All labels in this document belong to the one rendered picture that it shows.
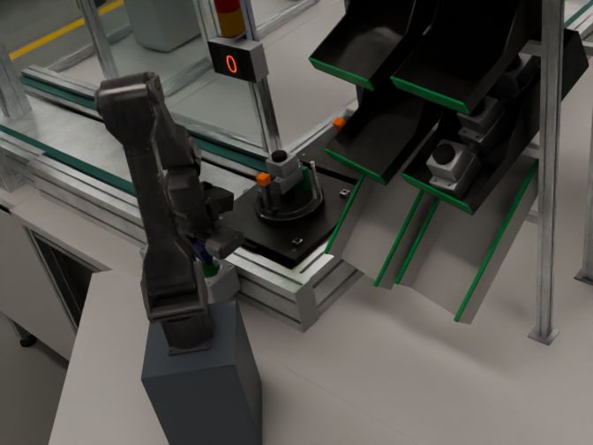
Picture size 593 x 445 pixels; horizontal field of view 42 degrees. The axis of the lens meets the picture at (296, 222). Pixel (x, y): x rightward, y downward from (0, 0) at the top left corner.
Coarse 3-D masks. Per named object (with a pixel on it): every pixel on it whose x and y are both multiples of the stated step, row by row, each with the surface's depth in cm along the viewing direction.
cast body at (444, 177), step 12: (444, 144) 107; (456, 144) 108; (432, 156) 107; (444, 156) 106; (456, 156) 106; (468, 156) 108; (432, 168) 108; (444, 168) 106; (456, 168) 106; (468, 168) 108; (480, 168) 111; (432, 180) 110; (444, 180) 109; (456, 180) 108; (468, 180) 109; (444, 192) 110; (456, 192) 108
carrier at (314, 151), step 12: (348, 108) 178; (324, 132) 175; (336, 132) 174; (312, 144) 172; (324, 144) 171; (300, 156) 168; (312, 156) 168; (324, 156) 167; (324, 168) 163; (336, 168) 162; (348, 168) 162; (348, 180) 160
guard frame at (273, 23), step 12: (288, 0) 271; (300, 0) 261; (312, 0) 262; (288, 12) 255; (300, 12) 259; (264, 24) 251; (276, 24) 253; (84, 48) 260; (60, 60) 255; (72, 60) 258; (0, 156) 194; (0, 168) 195; (0, 180) 198; (12, 180) 198; (24, 180) 201
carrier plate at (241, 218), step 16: (320, 176) 161; (256, 192) 160; (336, 192) 155; (240, 208) 157; (336, 208) 151; (224, 224) 153; (240, 224) 152; (256, 224) 152; (304, 224) 149; (320, 224) 148; (336, 224) 147; (256, 240) 148; (272, 240) 147; (288, 240) 146; (304, 240) 145; (320, 240) 145; (272, 256) 146; (288, 256) 142; (304, 256) 143
